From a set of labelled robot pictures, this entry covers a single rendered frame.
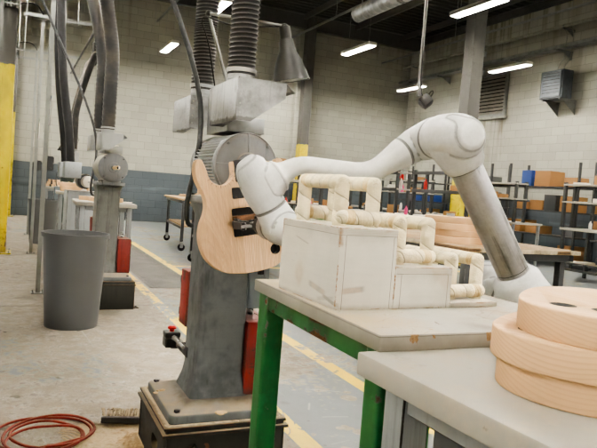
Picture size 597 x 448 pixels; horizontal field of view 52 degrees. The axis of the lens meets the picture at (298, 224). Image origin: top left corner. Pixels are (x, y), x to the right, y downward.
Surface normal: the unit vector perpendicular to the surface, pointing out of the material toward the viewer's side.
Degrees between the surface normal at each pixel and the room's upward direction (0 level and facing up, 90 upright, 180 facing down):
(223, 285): 90
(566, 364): 90
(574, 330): 90
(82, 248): 93
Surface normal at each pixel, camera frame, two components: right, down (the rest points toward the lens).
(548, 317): -0.87, -0.04
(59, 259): -0.14, 0.10
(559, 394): -0.65, -0.01
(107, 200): 0.44, 0.08
